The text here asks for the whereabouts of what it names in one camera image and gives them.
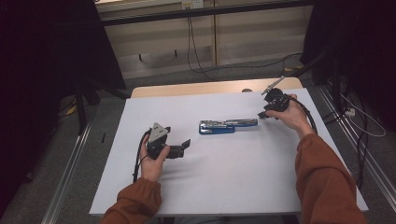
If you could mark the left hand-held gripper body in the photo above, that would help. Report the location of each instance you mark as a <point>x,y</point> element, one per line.
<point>157,140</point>

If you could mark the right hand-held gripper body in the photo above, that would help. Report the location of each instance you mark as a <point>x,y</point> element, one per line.
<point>278,101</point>

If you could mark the blue stapler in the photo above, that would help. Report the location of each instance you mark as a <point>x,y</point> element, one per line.
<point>216,128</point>

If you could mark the person's right hand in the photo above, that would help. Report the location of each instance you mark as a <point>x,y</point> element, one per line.
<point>294,118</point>

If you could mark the person's left hand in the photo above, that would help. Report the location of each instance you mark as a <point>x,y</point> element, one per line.
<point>151,169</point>

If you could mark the dark round table grommet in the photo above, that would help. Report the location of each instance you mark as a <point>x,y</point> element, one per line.
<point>247,90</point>

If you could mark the yellow floor tape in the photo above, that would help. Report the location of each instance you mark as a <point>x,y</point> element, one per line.
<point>71,110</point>
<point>295,67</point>

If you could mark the light wooden table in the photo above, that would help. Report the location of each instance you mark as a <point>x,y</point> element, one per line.
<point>186,88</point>

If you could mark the white table board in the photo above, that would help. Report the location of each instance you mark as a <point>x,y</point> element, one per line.
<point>224,174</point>

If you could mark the small black stick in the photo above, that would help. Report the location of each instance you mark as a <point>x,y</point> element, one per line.
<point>103,137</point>

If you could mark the black metal stand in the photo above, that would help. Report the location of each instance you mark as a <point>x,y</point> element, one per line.
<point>81,115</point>
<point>334,84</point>

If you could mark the white power plug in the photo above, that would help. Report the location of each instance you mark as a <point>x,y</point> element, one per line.
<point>350,112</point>

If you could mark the person's grey lap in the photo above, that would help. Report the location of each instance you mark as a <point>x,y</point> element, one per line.
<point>227,220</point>

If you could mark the dark curtain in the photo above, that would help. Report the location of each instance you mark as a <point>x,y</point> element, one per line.
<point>364,46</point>
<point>46,62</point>

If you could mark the black horizontal bar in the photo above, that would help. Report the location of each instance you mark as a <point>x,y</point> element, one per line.
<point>202,12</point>

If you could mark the aluminium floor rail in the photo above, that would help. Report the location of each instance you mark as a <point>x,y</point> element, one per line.
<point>63,180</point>
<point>358,146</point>

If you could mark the white wall socket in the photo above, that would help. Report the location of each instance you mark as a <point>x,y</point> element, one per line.
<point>192,3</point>

